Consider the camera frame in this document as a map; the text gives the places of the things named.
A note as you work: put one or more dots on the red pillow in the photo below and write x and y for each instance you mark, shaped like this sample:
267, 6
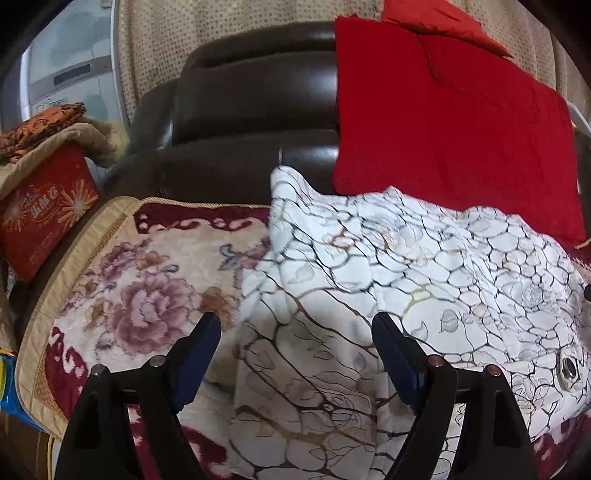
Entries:
434, 18

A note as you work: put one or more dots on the orange black patterned cloth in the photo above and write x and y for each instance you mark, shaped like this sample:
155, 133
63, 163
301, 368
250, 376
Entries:
41, 129

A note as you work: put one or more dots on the red folded blanket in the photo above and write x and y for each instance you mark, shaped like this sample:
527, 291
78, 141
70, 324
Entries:
452, 129

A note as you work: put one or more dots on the silver floral-print refrigerator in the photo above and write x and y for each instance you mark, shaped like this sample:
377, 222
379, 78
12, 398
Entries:
69, 60

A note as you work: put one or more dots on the floral plush sofa blanket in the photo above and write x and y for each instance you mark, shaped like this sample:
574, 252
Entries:
147, 286

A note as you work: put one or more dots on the brown leather sofa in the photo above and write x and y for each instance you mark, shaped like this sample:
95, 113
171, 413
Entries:
254, 115

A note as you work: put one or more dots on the white black-veined patterned coat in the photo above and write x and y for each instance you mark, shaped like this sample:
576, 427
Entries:
415, 258

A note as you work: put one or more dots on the beige padded jacket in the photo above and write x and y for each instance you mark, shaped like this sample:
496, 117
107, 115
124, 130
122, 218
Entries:
92, 138

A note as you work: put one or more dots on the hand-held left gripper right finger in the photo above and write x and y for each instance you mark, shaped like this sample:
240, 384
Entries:
397, 364

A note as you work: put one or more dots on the beige dotted curtain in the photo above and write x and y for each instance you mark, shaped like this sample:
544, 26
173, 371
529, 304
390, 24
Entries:
184, 27

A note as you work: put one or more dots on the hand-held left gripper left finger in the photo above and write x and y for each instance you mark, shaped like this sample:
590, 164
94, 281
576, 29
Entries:
198, 364

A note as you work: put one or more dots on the red gift box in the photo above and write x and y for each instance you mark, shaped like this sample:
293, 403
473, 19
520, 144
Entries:
46, 212

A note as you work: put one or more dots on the blue plastic package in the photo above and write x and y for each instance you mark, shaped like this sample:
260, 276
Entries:
9, 392

